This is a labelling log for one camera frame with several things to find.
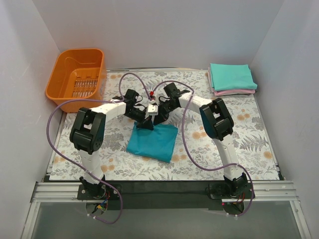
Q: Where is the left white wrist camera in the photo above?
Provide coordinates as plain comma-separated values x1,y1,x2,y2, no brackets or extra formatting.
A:
147,104,159,116

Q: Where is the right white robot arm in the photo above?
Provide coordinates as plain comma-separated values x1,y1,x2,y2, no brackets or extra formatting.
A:
154,81,251,197

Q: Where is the teal t shirt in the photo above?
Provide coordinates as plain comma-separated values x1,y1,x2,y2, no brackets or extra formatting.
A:
126,123,178,163

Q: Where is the folded mint green shirt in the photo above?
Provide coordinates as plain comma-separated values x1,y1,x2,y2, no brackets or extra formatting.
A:
210,63,257,91

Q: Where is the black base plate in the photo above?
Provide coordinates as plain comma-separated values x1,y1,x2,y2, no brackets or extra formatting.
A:
77,180,255,211

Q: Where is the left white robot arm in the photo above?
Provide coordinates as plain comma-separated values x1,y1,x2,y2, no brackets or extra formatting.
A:
70,89,154,200

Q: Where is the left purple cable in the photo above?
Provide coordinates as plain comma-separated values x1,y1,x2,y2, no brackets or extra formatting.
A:
47,73,152,224

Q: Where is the folded pink shirt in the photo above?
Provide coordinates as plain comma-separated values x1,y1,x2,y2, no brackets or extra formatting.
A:
207,67,256,97

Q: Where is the orange plastic basket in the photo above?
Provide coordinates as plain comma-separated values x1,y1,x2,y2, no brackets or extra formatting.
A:
45,48,107,113

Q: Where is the purple cable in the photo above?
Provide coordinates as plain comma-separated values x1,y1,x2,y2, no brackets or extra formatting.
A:
47,73,152,224
151,81,255,218

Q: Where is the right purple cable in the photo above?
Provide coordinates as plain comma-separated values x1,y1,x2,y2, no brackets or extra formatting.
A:
151,81,255,218

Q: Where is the floral table mat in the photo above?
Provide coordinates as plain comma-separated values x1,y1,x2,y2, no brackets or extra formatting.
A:
49,70,279,181

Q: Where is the aluminium frame rail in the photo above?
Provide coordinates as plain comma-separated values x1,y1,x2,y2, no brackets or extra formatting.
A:
21,180,311,239

